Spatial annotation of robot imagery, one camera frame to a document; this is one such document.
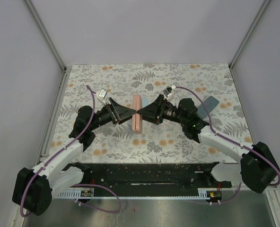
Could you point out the left aluminium side rail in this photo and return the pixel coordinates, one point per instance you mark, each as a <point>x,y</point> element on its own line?
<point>52,120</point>

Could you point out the white slotted cable duct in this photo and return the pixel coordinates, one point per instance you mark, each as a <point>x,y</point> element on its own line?
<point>138,192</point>

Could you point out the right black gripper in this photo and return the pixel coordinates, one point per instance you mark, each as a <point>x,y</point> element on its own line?
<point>154,112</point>

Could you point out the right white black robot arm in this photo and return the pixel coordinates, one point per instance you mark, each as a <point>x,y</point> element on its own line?
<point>255,165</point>

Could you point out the right aluminium frame post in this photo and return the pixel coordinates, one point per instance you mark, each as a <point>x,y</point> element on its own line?
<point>254,24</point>

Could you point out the left aluminium frame post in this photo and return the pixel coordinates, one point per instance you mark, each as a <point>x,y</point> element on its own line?
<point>39,23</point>

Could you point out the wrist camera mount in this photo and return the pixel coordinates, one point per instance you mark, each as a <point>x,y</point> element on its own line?
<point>101,96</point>
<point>168,93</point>

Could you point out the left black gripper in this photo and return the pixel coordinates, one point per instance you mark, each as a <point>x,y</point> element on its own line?
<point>118,113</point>

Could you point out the aluminium frame post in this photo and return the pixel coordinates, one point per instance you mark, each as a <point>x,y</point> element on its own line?
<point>254,24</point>
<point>39,23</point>

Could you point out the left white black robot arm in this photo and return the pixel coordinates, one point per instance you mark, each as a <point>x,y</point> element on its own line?
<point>36,187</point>

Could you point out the pink glasses case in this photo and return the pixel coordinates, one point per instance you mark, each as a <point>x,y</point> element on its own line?
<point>137,118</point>

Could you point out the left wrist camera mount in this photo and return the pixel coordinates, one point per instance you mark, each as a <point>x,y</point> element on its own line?
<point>101,96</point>

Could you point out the grey-blue glasses case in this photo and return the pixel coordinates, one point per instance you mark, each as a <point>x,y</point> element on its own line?
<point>210,103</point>

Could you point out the light blue cleaning cloth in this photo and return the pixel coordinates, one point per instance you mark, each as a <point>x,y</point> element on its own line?
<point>145,102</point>

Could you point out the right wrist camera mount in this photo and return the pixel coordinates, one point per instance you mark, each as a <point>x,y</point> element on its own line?
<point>168,93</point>

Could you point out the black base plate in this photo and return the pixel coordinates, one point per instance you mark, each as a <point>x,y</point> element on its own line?
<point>123,175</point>

